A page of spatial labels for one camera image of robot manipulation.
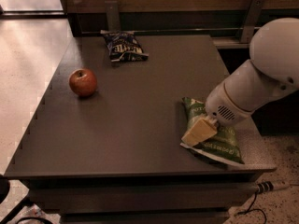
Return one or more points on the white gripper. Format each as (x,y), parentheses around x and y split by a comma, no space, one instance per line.
(223,105)

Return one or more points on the green jalapeno chip bag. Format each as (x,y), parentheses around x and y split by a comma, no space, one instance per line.
(222,147)

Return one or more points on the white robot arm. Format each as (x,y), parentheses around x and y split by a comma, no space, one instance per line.
(270,73)

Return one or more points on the blue chip bag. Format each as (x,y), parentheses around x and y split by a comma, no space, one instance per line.
(123,47)

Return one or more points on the dark wooden table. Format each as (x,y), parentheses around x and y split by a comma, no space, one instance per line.
(115,157)

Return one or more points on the red apple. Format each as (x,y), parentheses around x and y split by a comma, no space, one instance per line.
(83,82)

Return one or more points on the black chair base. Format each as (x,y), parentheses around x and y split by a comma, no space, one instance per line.
(19,209)

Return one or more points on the black and white cable plug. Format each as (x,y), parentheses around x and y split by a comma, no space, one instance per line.
(268,186)

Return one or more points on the right metal bracket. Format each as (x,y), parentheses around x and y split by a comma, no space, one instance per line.
(246,31)

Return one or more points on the metal bracket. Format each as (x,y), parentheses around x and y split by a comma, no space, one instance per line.
(246,31)
(113,15)

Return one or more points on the left metal bracket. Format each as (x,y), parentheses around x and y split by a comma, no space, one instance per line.
(113,15)

